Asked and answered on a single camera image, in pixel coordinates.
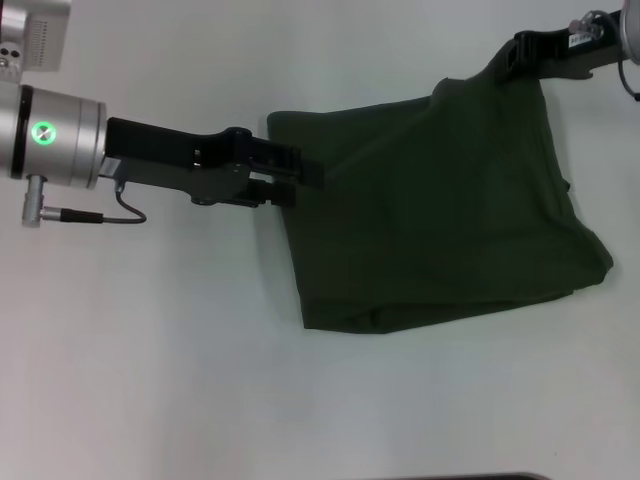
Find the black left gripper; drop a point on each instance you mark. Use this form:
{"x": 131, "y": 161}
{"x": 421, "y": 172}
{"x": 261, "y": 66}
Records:
{"x": 180, "y": 160}

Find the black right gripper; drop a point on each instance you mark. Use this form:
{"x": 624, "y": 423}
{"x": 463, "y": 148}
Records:
{"x": 570, "y": 55}

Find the dark green FREE! t-shirt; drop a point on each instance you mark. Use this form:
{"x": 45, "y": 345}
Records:
{"x": 425, "y": 210}

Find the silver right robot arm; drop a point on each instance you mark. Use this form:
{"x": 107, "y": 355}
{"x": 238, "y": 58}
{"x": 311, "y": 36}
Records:
{"x": 632, "y": 30}

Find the white 140-06 label sticker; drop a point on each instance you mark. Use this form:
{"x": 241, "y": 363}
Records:
{"x": 580, "y": 39}

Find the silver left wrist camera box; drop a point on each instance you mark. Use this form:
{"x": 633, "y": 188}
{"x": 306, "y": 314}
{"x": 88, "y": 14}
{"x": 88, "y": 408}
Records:
{"x": 35, "y": 35}

